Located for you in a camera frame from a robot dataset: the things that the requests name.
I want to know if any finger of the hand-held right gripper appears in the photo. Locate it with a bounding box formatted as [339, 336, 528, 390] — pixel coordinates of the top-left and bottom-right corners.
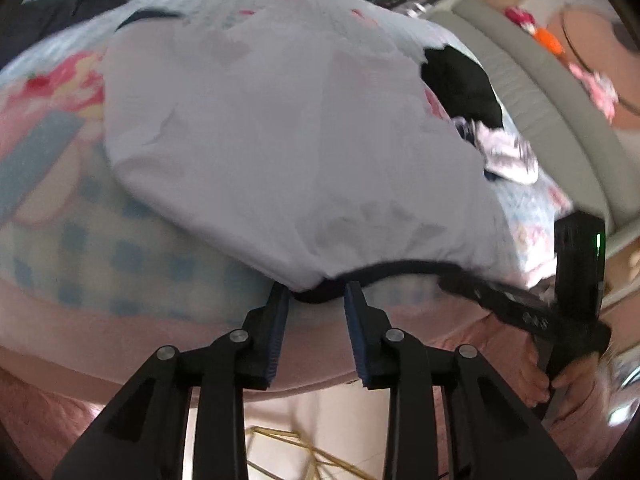
[439, 270, 551, 335]

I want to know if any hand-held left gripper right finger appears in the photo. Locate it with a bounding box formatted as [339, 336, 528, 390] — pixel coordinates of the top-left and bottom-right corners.
[345, 281, 578, 480]

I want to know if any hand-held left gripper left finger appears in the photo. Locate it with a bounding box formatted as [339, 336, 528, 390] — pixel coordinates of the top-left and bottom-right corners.
[52, 284, 291, 480]

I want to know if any white shirt with black trim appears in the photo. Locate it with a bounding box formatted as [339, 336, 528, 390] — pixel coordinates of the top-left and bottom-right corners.
[102, 0, 521, 306]

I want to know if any person's right hand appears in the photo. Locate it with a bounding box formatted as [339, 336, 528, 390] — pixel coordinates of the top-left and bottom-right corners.
[521, 332, 601, 418]

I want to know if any pink printed folded garment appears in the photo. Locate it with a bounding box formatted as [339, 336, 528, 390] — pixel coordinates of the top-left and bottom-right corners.
[472, 120, 541, 183]

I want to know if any grey padded headboard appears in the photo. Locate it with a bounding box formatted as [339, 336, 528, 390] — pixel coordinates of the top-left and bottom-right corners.
[430, 0, 640, 261]

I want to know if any pink plush toy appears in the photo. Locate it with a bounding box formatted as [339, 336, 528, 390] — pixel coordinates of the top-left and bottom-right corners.
[567, 62, 621, 121]

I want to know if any blue checked printed blanket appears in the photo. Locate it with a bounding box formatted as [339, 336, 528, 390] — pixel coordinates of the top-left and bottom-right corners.
[0, 0, 576, 411]

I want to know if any black folded garment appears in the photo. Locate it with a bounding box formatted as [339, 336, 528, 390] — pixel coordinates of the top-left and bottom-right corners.
[420, 45, 503, 128]

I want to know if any orange plush toy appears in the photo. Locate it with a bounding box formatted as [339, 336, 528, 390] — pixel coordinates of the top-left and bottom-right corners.
[532, 27, 566, 56]

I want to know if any red plush toy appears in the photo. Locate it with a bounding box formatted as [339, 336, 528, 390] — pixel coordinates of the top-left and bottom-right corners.
[505, 6, 536, 28]

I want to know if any black crumpled garment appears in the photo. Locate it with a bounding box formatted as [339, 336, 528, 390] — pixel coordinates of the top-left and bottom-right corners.
[0, 0, 168, 56]

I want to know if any gold wire frame stool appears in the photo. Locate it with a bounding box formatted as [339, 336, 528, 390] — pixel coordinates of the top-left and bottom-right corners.
[245, 425, 371, 480]

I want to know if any round glass wall lamp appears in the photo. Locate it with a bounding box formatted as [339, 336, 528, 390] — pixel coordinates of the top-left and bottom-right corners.
[560, 2, 640, 131]

